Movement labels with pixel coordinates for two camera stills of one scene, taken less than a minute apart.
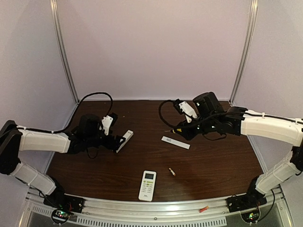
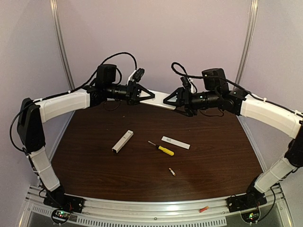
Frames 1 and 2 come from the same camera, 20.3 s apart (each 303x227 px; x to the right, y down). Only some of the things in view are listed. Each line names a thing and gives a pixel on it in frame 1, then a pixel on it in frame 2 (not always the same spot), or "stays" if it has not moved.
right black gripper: [187, 132] to [185, 100]
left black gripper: [111, 141] to [132, 93]
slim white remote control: [127, 135] stays
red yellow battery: [203, 209] stays
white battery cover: [175, 142] stays
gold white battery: [172, 172] stays
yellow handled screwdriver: [178, 129] to [168, 152]
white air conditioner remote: [147, 186] to [158, 100]
